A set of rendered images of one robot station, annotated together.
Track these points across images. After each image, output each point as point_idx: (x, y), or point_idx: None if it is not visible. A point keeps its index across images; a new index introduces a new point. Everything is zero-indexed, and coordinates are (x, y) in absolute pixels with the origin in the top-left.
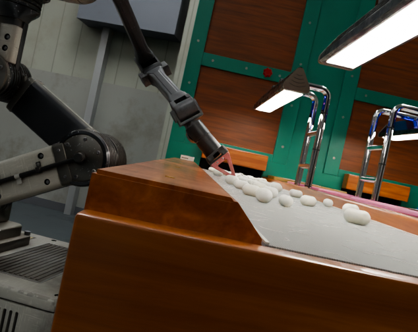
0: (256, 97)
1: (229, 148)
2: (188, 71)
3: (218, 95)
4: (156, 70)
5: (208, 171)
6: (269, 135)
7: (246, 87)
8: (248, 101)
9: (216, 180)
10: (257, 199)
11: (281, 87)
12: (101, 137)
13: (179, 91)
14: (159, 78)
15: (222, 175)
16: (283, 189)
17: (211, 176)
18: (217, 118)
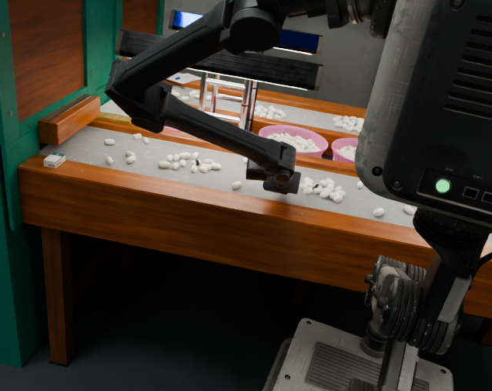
0: (62, 17)
1: (75, 112)
2: None
3: (31, 36)
4: (180, 106)
5: (137, 171)
6: (78, 64)
7: (53, 6)
8: (57, 26)
9: (355, 216)
10: None
11: (308, 88)
12: (426, 269)
13: (265, 140)
14: (206, 122)
15: (180, 172)
16: (226, 153)
17: (285, 202)
18: (37, 74)
